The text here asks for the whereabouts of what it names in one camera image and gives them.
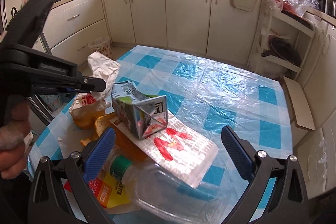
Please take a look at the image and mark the small white wooden stool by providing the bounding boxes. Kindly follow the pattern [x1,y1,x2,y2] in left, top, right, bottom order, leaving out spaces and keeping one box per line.
[283,77,315,131]

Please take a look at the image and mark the white red paper wrapper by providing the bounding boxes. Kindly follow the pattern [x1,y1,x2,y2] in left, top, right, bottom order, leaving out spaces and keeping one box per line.
[109,112,219,188]

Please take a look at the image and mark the yellow red tape package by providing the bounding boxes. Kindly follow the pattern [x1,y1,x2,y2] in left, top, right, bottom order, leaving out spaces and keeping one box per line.
[63,170,132,209]

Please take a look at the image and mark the black pan on shelf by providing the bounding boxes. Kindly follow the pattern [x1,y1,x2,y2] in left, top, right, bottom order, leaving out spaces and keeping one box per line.
[260,37,301,65]

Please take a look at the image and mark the grey green milk carton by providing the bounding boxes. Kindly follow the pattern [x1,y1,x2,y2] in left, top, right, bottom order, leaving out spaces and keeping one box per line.
[111,81,168,139]

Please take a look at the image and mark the person's left hand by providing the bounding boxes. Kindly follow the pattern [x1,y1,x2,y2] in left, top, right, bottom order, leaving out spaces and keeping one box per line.
[0,100,31,180]

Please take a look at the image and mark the blue checked plastic tablecloth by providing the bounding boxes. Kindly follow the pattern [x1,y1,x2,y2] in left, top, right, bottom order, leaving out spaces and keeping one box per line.
[27,44,293,224]

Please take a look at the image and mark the plastic bags on counter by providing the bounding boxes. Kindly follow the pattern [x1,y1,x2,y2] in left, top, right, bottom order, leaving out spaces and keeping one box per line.
[265,0,318,18]

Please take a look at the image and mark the white corner shelf rack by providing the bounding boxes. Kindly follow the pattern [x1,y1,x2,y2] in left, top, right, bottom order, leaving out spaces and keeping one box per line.
[247,6,316,80]

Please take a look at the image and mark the white red plastic bag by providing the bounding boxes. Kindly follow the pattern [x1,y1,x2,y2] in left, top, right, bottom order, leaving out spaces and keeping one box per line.
[70,93,110,130]

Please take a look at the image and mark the large orange peel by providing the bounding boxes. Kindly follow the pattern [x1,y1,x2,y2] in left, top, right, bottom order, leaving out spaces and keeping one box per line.
[80,112,148,162]

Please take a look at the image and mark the white paper napkin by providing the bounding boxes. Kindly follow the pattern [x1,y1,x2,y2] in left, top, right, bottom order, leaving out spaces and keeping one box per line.
[88,52,121,100]

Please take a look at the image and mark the clear plastic bottle green cap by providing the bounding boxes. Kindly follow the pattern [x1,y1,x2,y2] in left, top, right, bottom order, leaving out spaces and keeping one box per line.
[103,147,230,223]

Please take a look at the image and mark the floral white waste basket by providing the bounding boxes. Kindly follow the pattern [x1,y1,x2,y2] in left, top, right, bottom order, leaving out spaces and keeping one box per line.
[88,36,113,59]

